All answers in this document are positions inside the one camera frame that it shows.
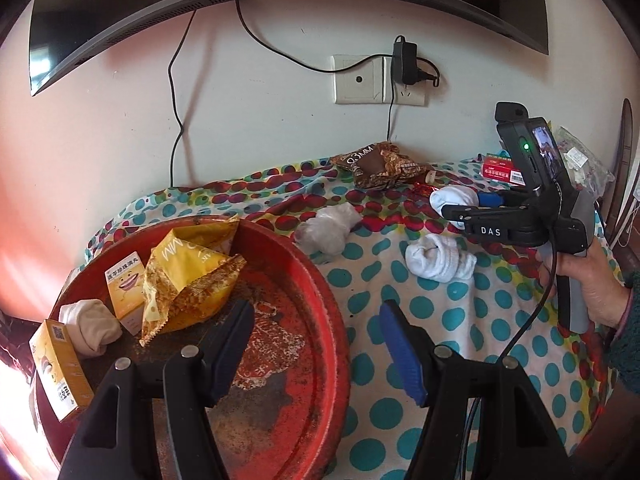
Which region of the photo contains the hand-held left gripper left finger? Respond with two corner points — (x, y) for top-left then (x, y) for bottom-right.
(59, 299), (256, 480)

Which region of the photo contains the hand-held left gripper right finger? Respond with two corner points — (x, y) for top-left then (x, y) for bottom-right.
(378, 299), (571, 480)

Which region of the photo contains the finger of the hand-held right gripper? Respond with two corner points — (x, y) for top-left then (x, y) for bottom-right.
(442, 202), (507, 230)
(476, 190), (541, 209)

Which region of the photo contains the white sock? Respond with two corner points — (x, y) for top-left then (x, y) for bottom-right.
(405, 235), (477, 282)
(59, 299), (123, 357)
(430, 185), (483, 221)
(294, 204), (362, 256)

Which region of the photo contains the round red metal tray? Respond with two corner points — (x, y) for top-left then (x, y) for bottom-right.
(30, 215), (351, 480)

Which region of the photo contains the yellow snack bag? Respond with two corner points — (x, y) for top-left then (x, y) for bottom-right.
(139, 214), (248, 347)

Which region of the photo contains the brown snack bag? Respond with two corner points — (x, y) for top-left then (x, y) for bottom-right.
(330, 141), (436, 191)

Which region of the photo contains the yellow smiling face medicine box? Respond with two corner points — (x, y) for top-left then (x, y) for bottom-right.
(104, 251), (149, 335)

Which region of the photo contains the small yellow barcode box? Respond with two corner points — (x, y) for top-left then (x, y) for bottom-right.
(29, 319), (95, 423)

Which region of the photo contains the person's right forearm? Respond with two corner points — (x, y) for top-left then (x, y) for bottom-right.
(606, 272), (640, 413)

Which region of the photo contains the person's right hand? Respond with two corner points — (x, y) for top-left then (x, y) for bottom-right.
(537, 241), (633, 329)

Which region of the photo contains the red and white medicine box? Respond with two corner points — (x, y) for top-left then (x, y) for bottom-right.
(481, 154), (526, 188)

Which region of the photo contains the clear plastic bag of goods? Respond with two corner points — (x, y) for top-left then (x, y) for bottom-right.
(547, 125), (616, 201)

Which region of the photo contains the colourful polka dot blanket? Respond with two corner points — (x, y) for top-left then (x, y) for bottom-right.
(82, 157), (640, 480)

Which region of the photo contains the white power outlet plate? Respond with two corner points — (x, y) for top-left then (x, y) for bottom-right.
(384, 56), (429, 107)

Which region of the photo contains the black power adapter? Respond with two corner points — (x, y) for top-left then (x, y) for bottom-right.
(392, 35), (420, 86)

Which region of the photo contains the black curved television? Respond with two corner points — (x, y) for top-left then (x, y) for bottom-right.
(27, 0), (551, 97)

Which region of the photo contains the brown wooden frame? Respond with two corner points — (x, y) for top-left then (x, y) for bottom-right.
(607, 99), (636, 221)

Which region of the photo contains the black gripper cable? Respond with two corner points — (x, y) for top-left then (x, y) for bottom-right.
(460, 247), (558, 480)

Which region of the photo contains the black adapter cable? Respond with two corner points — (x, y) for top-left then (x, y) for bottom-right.
(386, 85), (398, 145)

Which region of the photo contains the black television power cable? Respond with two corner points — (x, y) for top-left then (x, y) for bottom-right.
(235, 0), (442, 88)

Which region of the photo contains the white wall socket plate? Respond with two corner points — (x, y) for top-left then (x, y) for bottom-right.
(331, 55), (387, 106)

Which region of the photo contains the thin black wall cable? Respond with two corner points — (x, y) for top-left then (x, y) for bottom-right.
(167, 7), (198, 188)

